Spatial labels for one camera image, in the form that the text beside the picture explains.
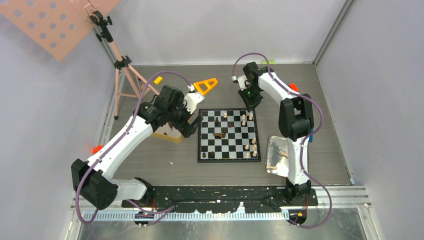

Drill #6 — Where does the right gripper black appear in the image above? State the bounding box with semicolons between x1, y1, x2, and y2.
238;84;264;113

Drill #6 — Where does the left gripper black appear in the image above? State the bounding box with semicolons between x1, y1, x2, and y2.
167;96;203;138

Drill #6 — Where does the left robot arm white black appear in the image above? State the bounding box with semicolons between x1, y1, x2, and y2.
71;85;205;210

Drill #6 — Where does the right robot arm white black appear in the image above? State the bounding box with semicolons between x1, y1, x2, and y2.
231;62;314;205

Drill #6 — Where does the fallen dark piece on board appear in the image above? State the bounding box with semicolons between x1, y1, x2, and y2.
213;131;227;139

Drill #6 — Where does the pink perforated board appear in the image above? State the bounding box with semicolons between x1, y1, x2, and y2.
0;0;119;62

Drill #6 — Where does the gold-rimmed metal tin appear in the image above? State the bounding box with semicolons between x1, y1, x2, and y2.
151;123;184;144

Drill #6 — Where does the yellow block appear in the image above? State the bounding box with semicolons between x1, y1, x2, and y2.
153;76;163;85

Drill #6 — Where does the green tape piece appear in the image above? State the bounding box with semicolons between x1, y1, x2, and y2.
261;61;276;65

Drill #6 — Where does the red toy block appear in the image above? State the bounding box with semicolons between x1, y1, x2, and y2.
289;83;299;92

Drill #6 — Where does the black white chessboard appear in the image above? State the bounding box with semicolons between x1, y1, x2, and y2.
197;108;262;163

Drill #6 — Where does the silver tin lid tray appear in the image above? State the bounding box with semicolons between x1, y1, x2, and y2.
266;136;309;185

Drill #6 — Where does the pink tripod stand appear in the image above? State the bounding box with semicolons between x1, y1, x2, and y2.
89;10;159;120

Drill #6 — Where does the blue toy brick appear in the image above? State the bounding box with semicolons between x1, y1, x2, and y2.
308;129;314;143

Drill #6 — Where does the light pawn beside tray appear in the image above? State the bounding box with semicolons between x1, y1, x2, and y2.
266;165;278;171

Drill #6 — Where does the orange plastic triangle frame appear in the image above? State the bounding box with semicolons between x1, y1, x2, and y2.
193;78;219;96

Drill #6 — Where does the red clip on rail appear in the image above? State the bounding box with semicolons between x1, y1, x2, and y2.
92;144;103;155

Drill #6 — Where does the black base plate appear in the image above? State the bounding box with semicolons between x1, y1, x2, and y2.
134;185;318;214

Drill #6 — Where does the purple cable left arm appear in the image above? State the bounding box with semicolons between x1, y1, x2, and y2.
74;69;195;227

